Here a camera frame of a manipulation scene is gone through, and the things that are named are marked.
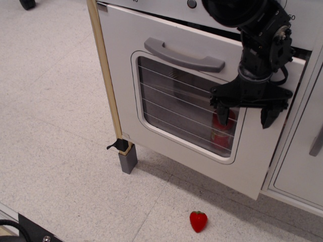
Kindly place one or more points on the aluminium frame rail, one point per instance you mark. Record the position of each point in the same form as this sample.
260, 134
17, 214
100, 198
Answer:
8, 214

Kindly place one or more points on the white right cabinet door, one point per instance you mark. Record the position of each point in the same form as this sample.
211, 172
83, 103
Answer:
294, 176

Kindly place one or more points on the grey right door handle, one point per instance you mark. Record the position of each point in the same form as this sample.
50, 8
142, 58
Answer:
316, 145

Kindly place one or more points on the black base plate with screw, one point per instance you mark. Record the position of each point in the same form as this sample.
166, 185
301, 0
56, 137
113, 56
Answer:
35, 231

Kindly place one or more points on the dark metal fork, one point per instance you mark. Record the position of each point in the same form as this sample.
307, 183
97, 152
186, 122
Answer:
174, 74

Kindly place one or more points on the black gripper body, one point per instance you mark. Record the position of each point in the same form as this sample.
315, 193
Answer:
243, 93

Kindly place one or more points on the red toy strawberry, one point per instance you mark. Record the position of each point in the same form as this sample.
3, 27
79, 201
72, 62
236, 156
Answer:
198, 221

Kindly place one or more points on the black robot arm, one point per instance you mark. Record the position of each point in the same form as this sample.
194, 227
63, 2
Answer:
266, 40

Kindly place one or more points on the red lidded spice jar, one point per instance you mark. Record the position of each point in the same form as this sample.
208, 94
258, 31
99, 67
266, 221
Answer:
222, 135

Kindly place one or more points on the black caster wheel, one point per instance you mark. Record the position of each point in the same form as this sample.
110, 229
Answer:
28, 4

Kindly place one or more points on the grey round push button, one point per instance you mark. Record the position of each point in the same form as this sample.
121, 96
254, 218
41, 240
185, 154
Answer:
191, 4

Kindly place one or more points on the white toy kitchen cabinet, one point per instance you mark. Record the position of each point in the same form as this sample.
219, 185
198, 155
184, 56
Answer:
230, 89

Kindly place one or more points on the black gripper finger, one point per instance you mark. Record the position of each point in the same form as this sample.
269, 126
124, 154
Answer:
223, 114
268, 116

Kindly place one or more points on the grey cabinet foot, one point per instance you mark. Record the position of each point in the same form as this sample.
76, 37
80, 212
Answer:
129, 161

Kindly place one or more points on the white oven door with window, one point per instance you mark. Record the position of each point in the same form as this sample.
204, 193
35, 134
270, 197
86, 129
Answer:
145, 40

